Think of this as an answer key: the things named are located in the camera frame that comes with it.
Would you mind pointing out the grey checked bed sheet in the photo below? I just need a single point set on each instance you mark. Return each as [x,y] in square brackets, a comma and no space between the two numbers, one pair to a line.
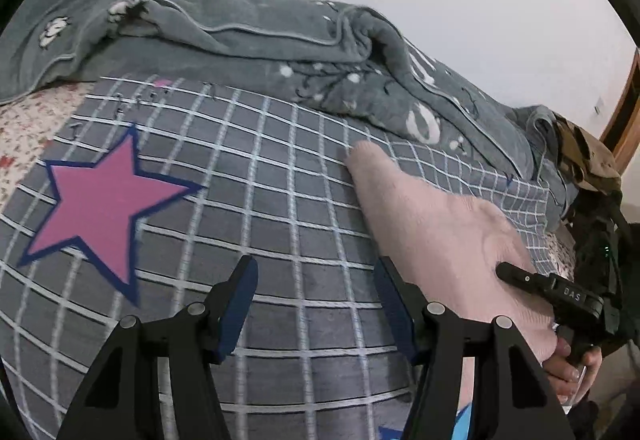
[280,200]

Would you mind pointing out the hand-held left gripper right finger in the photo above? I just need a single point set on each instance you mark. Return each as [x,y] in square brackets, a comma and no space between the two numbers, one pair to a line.
[395,305]

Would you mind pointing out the pink garment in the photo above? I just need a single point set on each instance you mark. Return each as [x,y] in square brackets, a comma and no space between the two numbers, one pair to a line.
[425,210]

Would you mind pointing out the person's right hand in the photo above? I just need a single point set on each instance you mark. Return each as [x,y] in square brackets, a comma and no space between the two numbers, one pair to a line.
[565,370]

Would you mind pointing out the khaki cloth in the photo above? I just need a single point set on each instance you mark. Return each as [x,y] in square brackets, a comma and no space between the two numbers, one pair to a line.
[590,155]

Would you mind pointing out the brown wooden door frame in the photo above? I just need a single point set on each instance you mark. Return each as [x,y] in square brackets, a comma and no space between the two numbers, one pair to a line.
[625,110]

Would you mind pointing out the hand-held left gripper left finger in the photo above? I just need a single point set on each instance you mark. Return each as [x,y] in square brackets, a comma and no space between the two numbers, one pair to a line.
[239,300]

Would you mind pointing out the grey printed quilt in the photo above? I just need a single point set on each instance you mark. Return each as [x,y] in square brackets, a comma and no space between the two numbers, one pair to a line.
[225,35]

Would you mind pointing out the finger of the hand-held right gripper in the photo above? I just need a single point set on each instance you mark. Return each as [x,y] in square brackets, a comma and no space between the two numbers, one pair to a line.
[522,277]

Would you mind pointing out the light blue cloth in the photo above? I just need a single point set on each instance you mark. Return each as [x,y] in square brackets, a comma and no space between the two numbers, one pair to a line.
[464,422]

